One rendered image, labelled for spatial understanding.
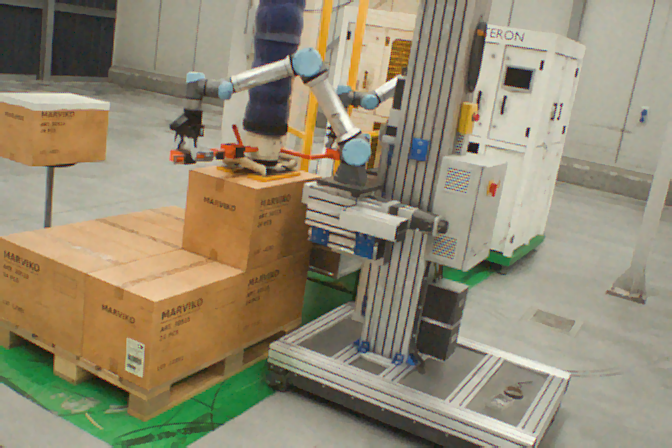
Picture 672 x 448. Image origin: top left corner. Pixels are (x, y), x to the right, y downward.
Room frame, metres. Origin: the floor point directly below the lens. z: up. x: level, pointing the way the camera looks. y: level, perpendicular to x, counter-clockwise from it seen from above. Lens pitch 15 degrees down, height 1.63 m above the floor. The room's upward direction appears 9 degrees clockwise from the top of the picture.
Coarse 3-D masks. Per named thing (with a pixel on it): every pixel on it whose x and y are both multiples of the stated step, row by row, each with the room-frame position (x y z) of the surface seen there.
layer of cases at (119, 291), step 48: (0, 240) 3.04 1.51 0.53; (48, 240) 3.10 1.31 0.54; (96, 240) 3.22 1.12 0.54; (144, 240) 3.33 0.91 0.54; (0, 288) 3.04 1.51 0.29; (48, 288) 2.88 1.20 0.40; (96, 288) 2.74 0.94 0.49; (144, 288) 2.70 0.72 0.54; (192, 288) 2.79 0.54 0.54; (240, 288) 3.09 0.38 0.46; (288, 288) 3.48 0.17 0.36; (48, 336) 2.87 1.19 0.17; (96, 336) 2.73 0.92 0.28; (144, 336) 2.60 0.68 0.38; (192, 336) 2.81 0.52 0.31; (240, 336) 3.14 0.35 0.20; (144, 384) 2.59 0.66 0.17
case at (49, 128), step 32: (0, 96) 4.36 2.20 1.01; (32, 96) 4.47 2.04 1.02; (64, 96) 4.71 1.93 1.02; (0, 128) 4.36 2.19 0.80; (32, 128) 4.21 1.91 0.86; (64, 128) 4.40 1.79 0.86; (96, 128) 4.64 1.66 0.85; (32, 160) 4.20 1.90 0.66; (64, 160) 4.42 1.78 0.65; (96, 160) 4.66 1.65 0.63
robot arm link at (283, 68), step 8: (288, 56) 3.08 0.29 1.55; (272, 64) 3.08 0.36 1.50; (280, 64) 3.07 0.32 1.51; (288, 64) 3.06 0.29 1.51; (248, 72) 3.07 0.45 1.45; (256, 72) 3.06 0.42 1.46; (264, 72) 3.06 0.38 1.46; (272, 72) 3.06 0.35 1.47; (280, 72) 3.06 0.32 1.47; (288, 72) 3.07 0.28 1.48; (232, 80) 3.06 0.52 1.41; (240, 80) 3.06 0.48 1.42; (248, 80) 3.06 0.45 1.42; (256, 80) 3.06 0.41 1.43; (264, 80) 3.07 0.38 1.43; (272, 80) 3.08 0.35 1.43; (240, 88) 3.06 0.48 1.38; (248, 88) 3.08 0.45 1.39
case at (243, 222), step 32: (192, 192) 3.28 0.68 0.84; (224, 192) 3.19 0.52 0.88; (256, 192) 3.12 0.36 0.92; (288, 192) 3.36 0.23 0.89; (192, 224) 3.27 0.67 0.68; (224, 224) 3.18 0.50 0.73; (256, 224) 3.15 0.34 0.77; (288, 224) 3.40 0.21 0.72; (224, 256) 3.18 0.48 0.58; (256, 256) 3.18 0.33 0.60
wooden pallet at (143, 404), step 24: (0, 336) 3.03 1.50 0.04; (24, 336) 2.95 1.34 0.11; (264, 336) 3.33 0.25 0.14; (72, 360) 2.79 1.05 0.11; (216, 360) 2.98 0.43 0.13; (240, 360) 3.16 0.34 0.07; (120, 384) 2.65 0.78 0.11; (168, 384) 2.69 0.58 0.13; (192, 384) 2.92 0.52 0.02; (144, 408) 2.58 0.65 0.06; (168, 408) 2.71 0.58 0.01
